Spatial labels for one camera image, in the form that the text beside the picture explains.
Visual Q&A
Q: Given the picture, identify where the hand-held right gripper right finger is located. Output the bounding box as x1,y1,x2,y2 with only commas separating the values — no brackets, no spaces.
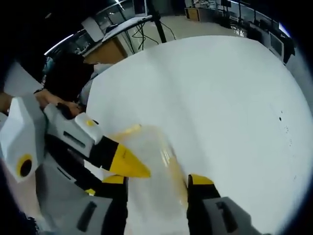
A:
186,173,260,235

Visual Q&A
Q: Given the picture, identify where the dark monitor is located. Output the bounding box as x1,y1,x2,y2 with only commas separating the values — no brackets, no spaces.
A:
268,21,297,65

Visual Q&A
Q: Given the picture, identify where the black cable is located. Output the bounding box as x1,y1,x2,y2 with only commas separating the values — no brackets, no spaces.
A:
127,21,157,53

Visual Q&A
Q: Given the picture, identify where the wooden board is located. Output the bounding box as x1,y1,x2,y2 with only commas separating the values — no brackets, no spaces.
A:
184,7,201,22

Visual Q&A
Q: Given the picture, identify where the black tripod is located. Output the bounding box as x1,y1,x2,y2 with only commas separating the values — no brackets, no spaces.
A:
148,0,169,44

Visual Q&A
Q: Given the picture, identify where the person's left hand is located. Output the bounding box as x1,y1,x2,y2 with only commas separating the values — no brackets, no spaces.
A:
34,94,83,120

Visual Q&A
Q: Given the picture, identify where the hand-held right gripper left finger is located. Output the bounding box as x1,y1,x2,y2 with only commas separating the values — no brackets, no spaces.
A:
45,174,129,235

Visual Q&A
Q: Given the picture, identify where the wooden cabinet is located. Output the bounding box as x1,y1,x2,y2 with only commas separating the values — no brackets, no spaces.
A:
82,36,128,66

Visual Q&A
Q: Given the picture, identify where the clear box with yellow buckle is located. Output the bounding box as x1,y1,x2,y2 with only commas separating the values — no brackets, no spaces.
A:
102,123,189,222

